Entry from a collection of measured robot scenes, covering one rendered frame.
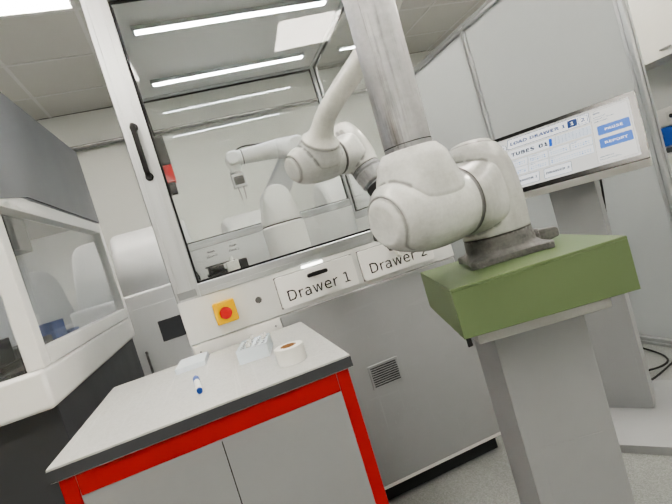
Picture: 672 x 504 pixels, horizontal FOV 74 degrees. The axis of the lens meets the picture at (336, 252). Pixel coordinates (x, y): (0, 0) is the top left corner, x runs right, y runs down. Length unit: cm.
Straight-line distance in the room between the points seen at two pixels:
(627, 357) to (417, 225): 136
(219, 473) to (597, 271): 85
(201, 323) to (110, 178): 348
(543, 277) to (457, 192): 23
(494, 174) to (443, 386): 102
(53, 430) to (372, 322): 102
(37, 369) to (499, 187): 122
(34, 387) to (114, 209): 357
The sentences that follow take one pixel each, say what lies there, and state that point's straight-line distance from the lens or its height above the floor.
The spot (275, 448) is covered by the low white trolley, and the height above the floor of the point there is 62.
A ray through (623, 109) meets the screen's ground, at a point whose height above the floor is 114.
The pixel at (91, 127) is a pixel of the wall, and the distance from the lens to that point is 505.
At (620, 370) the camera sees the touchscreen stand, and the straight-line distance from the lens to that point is 208.
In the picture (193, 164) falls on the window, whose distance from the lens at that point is 160.
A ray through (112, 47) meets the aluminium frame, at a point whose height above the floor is 180.
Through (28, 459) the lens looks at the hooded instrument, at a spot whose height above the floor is 68.
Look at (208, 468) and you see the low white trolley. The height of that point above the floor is 64.
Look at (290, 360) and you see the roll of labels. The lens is 106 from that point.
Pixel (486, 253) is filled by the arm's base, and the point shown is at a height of 89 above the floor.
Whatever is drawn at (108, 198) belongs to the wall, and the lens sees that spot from 488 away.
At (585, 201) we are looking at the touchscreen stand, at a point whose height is 86.
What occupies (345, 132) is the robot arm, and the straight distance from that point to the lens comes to 133.
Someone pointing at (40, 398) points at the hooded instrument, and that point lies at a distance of 141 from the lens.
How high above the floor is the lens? 104
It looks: 3 degrees down
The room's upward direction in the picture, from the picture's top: 17 degrees counter-clockwise
